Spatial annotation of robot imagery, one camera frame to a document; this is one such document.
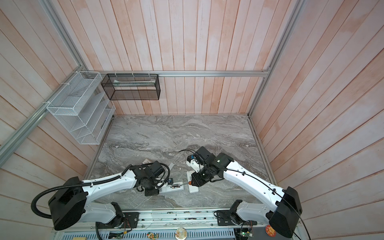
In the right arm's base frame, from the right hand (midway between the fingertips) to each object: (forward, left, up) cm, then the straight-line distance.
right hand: (194, 182), depth 74 cm
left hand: (-1, +22, -11) cm, 25 cm away
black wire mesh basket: (+63, +45, +13) cm, 78 cm away
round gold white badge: (-21, +6, -12) cm, 24 cm away
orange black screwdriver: (-1, +2, 0) cm, 2 cm away
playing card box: (+16, +30, -10) cm, 36 cm away
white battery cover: (+14, +14, -12) cm, 23 cm away
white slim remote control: (+1, +10, -11) cm, 15 cm away
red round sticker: (-18, -37, -12) cm, 43 cm away
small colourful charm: (-22, +20, -11) cm, 31 cm away
